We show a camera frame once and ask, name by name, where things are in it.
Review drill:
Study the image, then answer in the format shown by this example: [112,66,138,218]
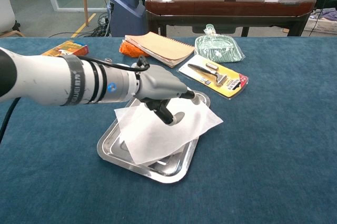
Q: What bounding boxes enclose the brown mahjong table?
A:
[144,0,317,37]

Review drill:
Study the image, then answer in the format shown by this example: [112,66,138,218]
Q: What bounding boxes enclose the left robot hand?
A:
[135,63,201,126]

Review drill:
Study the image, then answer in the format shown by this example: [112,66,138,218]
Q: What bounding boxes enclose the green dustpan set in bag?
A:
[194,23,246,64]

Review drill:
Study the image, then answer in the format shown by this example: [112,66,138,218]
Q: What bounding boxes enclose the orange and blue cardboard box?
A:
[41,40,90,56]

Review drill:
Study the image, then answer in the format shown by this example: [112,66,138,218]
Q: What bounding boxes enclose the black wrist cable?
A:
[76,55,151,72]

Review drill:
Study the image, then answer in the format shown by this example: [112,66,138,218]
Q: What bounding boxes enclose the purple cloth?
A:
[321,10,337,22]

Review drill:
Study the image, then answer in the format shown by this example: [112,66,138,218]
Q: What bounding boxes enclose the blue grey machine base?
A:
[108,0,147,37]

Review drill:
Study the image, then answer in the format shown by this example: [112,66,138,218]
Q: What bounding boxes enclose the razor in yellow blister pack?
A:
[177,54,250,100]

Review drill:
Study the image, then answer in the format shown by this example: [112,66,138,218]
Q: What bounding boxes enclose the silver metal tray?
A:
[96,89,211,184]

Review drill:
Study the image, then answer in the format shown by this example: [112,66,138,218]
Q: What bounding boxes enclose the brown spiral notebook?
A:
[124,31,195,69]

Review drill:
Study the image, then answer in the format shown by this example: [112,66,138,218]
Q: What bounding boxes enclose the white chair with wooden legs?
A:
[0,0,26,37]

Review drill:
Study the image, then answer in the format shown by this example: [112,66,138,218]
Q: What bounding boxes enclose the black floor cables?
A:
[91,13,111,37]

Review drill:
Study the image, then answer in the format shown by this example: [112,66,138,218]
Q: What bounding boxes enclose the blue velvet table cover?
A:
[0,36,337,224]

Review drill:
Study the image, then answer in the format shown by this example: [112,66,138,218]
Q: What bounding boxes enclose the white paper sheet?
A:
[114,93,224,165]

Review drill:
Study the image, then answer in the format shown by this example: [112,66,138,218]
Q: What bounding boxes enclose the white plastic basket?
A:
[304,10,337,35]

